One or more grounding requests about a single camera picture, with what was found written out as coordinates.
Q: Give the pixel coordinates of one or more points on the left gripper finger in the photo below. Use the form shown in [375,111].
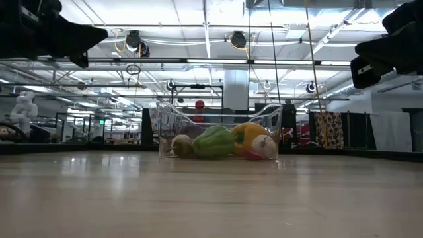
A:
[81,59]
[76,36]

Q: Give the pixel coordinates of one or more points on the yellow bell pepper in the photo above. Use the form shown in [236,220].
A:
[248,132]

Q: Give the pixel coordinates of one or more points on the silver ventilation duct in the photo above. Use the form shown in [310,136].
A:
[337,91]

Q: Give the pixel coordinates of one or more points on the small red chili pepper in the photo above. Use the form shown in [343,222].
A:
[252,154]

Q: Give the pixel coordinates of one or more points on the black partition panel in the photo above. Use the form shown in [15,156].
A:
[357,129]

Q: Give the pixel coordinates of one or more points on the white humanoid figure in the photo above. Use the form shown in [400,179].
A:
[23,109]

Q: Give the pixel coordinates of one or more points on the black gantry frame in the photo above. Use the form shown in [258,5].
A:
[197,86]

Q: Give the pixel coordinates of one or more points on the long overhead light bar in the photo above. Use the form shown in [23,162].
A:
[215,61]

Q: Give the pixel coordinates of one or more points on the green exit sign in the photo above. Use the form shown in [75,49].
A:
[101,121]

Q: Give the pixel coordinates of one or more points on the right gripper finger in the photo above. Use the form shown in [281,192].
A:
[363,72]
[376,48]

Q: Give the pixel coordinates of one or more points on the white building column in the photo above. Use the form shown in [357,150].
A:
[236,89]

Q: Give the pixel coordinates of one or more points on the long red green pepper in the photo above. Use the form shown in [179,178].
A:
[183,148]

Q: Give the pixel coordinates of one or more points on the dark doorway panel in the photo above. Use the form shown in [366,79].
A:
[414,129]

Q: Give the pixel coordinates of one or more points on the white hanging sheet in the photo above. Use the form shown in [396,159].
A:
[391,130]

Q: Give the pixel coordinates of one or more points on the clear plastic bin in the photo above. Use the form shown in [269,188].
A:
[215,115]
[165,125]

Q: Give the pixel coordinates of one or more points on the green chayote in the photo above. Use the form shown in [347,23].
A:
[213,142]

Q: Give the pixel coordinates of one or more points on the person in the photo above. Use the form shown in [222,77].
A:
[199,105]

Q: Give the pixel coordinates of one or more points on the patterned hanging cloth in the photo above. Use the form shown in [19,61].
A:
[152,122]
[330,129]

